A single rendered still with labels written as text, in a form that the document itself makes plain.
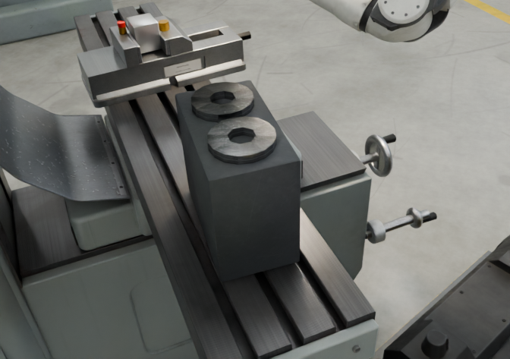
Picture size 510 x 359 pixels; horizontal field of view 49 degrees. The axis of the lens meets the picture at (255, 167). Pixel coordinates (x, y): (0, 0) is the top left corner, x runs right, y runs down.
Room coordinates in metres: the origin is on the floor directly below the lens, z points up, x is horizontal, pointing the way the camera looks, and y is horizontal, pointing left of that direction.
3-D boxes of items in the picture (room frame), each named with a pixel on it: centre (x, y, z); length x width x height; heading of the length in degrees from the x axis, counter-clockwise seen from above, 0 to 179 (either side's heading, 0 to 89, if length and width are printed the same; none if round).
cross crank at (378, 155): (1.17, -0.30, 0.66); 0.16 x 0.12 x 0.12; 110
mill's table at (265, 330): (0.98, 0.16, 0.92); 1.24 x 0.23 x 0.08; 20
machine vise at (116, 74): (1.14, 0.19, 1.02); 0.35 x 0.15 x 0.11; 113
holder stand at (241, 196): (0.64, 0.03, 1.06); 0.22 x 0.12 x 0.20; 15
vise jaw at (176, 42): (1.15, 0.17, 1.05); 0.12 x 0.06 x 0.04; 23
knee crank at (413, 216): (1.05, -0.37, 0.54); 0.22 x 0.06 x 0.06; 110
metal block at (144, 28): (1.13, 0.22, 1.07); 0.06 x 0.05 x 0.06; 23
